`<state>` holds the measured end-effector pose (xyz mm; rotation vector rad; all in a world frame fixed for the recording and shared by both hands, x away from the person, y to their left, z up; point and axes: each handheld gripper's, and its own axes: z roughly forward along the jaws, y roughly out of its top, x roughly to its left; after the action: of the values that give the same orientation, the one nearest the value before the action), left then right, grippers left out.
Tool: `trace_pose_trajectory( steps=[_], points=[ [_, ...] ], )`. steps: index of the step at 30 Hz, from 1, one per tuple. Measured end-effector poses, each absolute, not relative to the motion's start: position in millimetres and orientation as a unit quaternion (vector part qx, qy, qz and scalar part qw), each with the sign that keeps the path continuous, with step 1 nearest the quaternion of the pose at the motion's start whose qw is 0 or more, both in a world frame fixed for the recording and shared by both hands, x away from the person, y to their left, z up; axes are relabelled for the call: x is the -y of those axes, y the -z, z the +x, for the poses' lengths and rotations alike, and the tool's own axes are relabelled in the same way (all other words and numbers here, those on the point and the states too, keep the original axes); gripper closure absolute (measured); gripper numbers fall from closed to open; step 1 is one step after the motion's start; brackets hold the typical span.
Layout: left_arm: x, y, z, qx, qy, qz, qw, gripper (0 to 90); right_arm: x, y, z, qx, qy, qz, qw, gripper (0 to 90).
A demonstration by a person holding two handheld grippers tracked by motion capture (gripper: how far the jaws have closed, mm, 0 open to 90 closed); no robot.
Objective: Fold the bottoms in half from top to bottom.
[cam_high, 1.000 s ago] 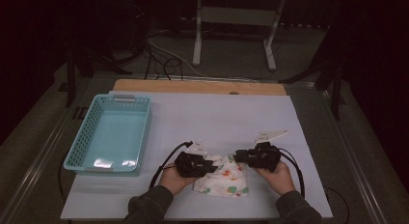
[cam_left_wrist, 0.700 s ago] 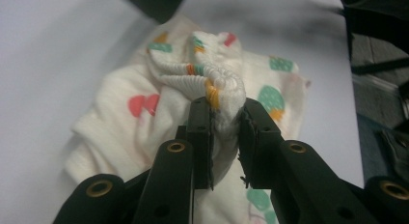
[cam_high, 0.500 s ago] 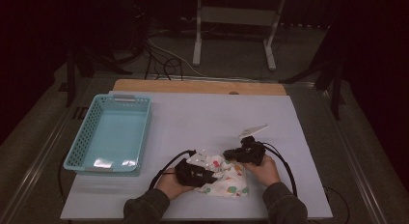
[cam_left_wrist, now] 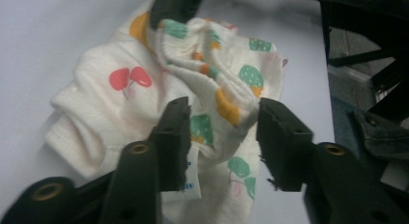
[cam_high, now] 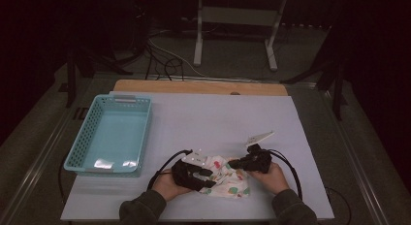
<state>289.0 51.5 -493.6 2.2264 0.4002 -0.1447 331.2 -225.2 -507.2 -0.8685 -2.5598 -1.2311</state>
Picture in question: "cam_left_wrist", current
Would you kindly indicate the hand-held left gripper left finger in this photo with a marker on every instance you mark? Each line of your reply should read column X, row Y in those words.
column 141, row 179

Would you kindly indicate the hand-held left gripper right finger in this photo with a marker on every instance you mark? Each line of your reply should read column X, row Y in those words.
column 321, row 185

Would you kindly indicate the white fruit-print baby garment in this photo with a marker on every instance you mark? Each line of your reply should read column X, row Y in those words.
column 106, row 105

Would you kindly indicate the dark cloth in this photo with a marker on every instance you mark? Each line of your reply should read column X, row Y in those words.
column 382, row 137

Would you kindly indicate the white table sheet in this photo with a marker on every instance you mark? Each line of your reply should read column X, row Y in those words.
column 38, row 40

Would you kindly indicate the black metal stand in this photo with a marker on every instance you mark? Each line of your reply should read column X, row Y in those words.
column 324, row 31

